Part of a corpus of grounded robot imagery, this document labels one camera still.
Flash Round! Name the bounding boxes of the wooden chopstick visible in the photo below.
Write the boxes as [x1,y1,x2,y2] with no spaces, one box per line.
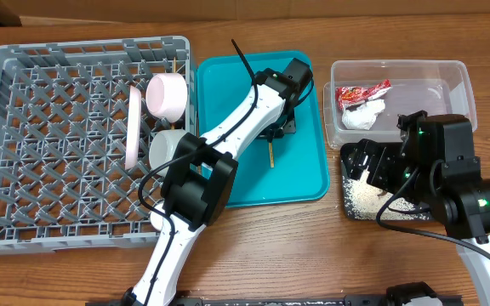
[171,56,177,129]
[268,142,275,168]

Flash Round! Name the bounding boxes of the white tissue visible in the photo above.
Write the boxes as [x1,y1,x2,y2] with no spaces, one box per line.
[342,99,385,130]

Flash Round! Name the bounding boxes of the red snack wrapper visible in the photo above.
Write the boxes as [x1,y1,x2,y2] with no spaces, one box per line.
[335,79,392,110]

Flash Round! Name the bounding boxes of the small white bowl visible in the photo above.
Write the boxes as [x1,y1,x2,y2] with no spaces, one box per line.
[145,73,188,123]

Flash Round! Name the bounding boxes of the grey bowl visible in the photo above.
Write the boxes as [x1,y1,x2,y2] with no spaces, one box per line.
[149,129,187,170]

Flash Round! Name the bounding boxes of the large white plate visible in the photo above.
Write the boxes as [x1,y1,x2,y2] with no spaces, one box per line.
[124,86,141,170]

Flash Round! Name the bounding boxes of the white paper cup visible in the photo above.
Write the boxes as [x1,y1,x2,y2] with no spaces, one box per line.
[150,201,165,231]

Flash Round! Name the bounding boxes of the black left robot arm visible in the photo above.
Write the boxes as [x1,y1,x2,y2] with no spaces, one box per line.
[121,59,314,305]

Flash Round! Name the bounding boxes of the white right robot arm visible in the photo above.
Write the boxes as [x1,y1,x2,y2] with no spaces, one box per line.
[341,110,490,305]

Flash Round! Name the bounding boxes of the grey dishwasher rack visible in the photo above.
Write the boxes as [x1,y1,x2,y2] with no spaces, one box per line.
[0,36,197,255]

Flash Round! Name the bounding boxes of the white rice grains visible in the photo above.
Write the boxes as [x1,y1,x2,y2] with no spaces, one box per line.
[342,174,430,221]

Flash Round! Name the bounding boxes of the black tray bin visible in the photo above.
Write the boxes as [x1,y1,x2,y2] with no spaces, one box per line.
[340,143,432,221]

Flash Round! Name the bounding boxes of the clear plastic bin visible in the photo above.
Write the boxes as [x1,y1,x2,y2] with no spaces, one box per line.
[323,59,478,150]

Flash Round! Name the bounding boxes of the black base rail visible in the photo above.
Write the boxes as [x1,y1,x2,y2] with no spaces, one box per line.
[172,293,463,306]

